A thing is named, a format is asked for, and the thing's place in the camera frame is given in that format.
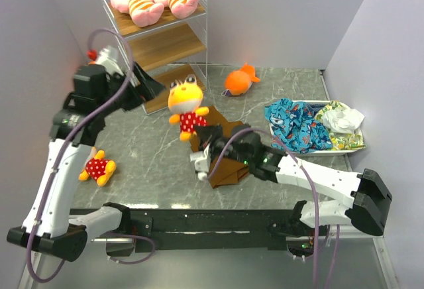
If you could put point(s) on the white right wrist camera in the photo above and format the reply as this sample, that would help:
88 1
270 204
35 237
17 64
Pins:
201 161

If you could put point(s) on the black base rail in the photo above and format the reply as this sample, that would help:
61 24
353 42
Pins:
185 229

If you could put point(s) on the orange goldfish plush toy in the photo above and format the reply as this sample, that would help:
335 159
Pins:
240 81

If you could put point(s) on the yellow frog plush polka dress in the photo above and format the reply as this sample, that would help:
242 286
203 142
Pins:
184 103

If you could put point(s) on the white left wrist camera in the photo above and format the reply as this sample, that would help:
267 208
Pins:
108 59

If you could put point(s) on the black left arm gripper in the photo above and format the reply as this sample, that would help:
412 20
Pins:
147 89

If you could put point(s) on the brown folded cloth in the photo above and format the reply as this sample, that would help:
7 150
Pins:
229 172

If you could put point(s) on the white laundry tray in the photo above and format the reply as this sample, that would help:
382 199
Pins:
318 127

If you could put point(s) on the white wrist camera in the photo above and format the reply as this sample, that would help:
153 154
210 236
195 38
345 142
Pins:
201 161
108 59

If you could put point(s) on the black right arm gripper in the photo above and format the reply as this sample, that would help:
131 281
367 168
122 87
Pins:
208 134

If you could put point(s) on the white crumpled cloth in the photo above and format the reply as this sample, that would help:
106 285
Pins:
344 121

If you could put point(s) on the white wire wooden shelf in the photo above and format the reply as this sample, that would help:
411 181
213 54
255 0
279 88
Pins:
169 50

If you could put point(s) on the floral yellow green cloth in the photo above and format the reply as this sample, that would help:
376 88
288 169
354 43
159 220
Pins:
341 141

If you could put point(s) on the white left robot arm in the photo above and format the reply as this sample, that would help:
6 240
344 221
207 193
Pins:
97 93

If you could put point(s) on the blue patterned cloth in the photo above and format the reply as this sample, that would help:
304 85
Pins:
293 123

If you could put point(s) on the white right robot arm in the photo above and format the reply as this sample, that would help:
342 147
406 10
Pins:
361 200

